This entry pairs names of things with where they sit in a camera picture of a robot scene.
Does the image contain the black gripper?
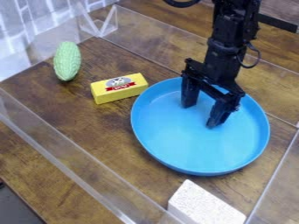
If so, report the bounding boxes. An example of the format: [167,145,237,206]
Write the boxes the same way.
[182,38,247,128]

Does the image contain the blue round plastic tray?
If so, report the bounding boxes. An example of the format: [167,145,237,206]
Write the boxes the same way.
[131,78,270,176]

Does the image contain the green bitter gourd toy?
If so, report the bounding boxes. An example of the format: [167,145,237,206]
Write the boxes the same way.
[54,41,82,81]

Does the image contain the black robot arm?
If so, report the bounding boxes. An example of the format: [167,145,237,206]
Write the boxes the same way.
[182,0,261,128]

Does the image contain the yellow butter box toy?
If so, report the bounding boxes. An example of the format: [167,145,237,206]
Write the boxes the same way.
[90,73,149,104]

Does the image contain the black bar on table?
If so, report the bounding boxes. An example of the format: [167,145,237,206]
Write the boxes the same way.
[258,14,299,33]

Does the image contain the white speckled foam block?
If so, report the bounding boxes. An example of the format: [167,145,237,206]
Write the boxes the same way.
[167,179,247,224]

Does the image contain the black cable loop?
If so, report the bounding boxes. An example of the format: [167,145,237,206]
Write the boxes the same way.
[235,42,262,69]

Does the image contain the clear acrylic enclosure wall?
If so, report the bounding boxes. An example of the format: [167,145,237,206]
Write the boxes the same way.
[0,0,299,224]

